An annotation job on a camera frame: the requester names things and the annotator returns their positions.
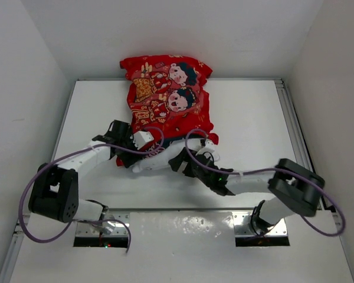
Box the white pillow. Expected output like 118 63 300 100
131 137 218 173

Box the red patterned pillowcase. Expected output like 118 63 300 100
120 55 219 161

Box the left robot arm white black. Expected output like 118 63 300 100
28 120 136 223

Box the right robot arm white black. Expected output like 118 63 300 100
168 149 325 235

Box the white front foam board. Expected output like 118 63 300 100
11 212 353 282

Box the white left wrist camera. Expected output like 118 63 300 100
133 131 154 150

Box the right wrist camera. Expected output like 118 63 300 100
197 139 216 154

